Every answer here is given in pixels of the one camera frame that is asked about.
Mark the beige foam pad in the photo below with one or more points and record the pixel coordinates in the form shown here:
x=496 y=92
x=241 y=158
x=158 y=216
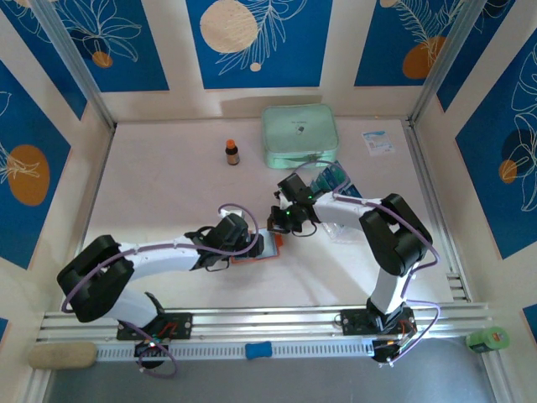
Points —
x=63 y=356

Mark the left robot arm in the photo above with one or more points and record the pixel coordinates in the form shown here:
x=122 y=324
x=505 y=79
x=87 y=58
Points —
x=163 y=258

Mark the green tape roll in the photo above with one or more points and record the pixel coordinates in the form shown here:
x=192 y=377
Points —
x=486 y=340

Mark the mint green zip pouch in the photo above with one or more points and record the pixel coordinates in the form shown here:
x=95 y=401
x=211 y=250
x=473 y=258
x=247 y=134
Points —
x=298 y=134

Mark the black controller board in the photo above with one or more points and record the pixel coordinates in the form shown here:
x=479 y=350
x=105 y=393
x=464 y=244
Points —
x=388 y=350
x=151 y=349

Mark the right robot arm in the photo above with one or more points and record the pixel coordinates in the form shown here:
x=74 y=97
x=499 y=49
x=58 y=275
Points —
x=394 y=235

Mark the teal credit card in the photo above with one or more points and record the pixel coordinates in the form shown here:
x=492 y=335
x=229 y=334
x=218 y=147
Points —
x=319 y=184
x=340 y=173

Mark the blue foam clip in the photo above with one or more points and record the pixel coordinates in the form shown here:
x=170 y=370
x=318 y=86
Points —
x=258 y=351

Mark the blue white sachet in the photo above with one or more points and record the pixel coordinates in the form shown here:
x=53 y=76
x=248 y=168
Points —
x=379 y=143

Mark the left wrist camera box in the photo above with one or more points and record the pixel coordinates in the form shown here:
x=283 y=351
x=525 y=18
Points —
x=228 y=231

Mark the clear sleeve of blue cards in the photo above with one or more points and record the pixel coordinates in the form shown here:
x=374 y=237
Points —
x=342 y=233

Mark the orange card holder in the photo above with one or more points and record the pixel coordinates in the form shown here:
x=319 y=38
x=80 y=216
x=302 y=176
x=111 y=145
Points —
x=241 y=261

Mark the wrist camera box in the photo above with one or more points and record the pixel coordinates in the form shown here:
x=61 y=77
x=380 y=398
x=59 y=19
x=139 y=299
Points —
x=228 y=231
x=295 y=186

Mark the aluminium frame post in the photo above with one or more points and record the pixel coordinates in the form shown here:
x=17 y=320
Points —
x=451 y=63
x=81 y=71

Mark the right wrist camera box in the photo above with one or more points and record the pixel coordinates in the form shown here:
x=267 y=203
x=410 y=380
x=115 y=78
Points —
x=295 y=186

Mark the brown bottle orange cap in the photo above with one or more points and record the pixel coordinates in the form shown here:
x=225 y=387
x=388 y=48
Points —
x=232 y=156

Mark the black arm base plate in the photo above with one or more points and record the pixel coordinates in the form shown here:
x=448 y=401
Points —
x=180 y=325
x=354 y=321

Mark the aluminium corner extrusion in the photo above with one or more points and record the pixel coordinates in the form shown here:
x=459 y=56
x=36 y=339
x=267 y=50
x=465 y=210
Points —
x=495 y=378

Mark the aluminium extrusion rail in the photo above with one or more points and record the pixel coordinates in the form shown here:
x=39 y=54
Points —
x=260 y=323

